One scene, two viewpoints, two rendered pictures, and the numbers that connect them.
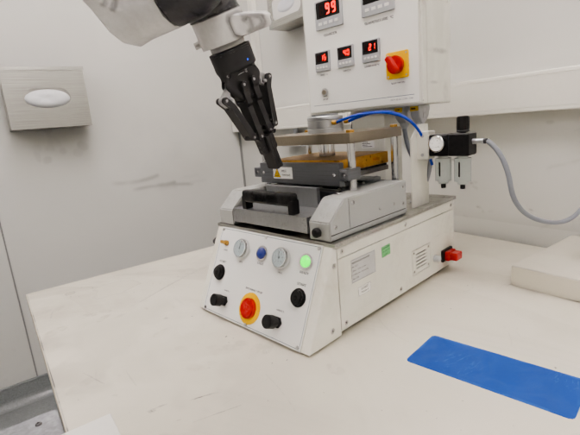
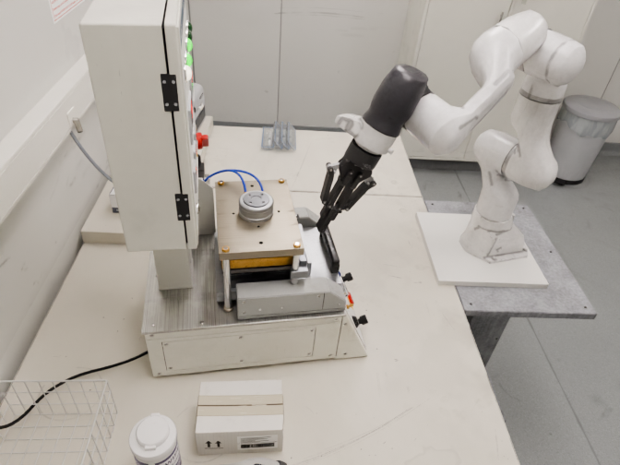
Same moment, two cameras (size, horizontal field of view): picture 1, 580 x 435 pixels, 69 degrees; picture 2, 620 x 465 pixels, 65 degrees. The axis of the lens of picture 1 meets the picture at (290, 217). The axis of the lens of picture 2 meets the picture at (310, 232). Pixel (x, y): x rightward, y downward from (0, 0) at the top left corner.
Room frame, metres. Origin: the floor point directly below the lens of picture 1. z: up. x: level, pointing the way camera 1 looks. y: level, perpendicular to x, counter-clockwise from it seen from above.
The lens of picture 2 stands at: (1.66, 0.46, 1.78)
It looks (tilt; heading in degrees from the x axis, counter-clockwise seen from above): 39 degrees down; 210
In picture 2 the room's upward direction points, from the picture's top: 5 degrees clockwise
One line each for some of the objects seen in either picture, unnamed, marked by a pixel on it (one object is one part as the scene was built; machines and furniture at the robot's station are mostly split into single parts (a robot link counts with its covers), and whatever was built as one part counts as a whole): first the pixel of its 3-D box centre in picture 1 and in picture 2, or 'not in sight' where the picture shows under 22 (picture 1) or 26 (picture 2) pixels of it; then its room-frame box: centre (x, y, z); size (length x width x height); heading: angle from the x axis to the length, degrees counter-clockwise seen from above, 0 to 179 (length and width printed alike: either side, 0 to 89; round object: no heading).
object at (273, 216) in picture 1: (316, 198); (275, 256); (0.92, -0.06, 0.97); 0.30 x 0.22 x 0.08; 133
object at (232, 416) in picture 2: not in sight; (241, 416); (1.22, 0.08, 0.80); 0.19 x 0.13 x 0.09; 125
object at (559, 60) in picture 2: not in sight; (554, 68); (0.30, 0.34, 1.39); 0.19 x 0.17 x 0.18; 155
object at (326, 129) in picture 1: (342, 142); (242, 216); (0.96, -0.13, 1.08); 0.31 x 0.24 x 0.13; 43
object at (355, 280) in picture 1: (337, 252); (257, 290); (0.93, -0.10, 0.84); 0.53 x 0.37 x 0.17; 133
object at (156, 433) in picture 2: not in sight; (157, 451); (1.39, 0.00, 0.83); 0.09 x 0.09 x 0.15
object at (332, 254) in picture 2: (268, 201); (328, 246); (0.82, 0.04, 0.99); 0.15 x 0.02 x 0.04; 43
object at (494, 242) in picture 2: not in sight; (498, 228); (0.24, 0.36, 0.84); 0.22 x 0.19 x 0.14; 130
